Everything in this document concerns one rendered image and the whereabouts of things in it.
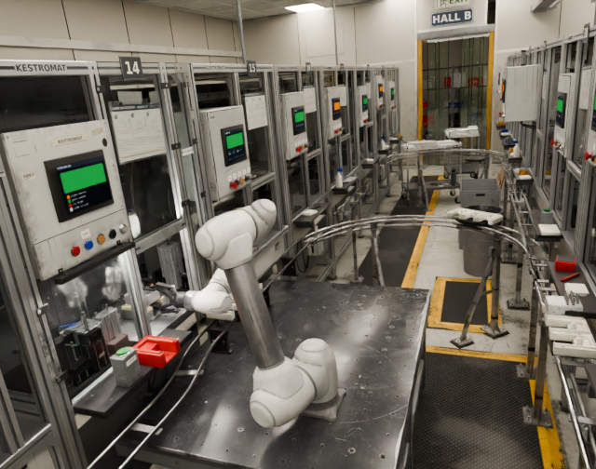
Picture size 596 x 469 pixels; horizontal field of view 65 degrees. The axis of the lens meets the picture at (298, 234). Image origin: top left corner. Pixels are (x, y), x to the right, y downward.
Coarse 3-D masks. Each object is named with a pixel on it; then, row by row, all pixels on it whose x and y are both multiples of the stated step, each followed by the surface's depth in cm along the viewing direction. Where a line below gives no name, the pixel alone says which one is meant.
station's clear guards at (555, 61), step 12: (552, 48) 346; (540, 60) 408; (552, 60) 344; (552, 72) 343; (552, 84) 341; (552, 96) 340; (552, 108) 338; (540, 120) 398; (552, 120) 337; (552, 132) 335
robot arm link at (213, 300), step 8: (208, 288) 206; (216, 288) 206; (224, 288) 209; (200, 296) 204; (208, 296) 202; (216, 296) 202; (224, 296) 202; (200, 304) 203; (208, 304) 201; (216, 304) 200; (224, 304) 201; (200, 312) 205; (208, 312) 203; (216, 312) 202; (224, 312) 203
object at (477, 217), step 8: (456, 208) 354; (464, 208) 353; (448, 216) 349; (464, 216) 338; (472, 216) 342; (480, 216) 333; (488, 216) 336; (496, 216) 329; (464, 224) 341; (472, 224) 336; (480, 224) 331; (488, 224) 335
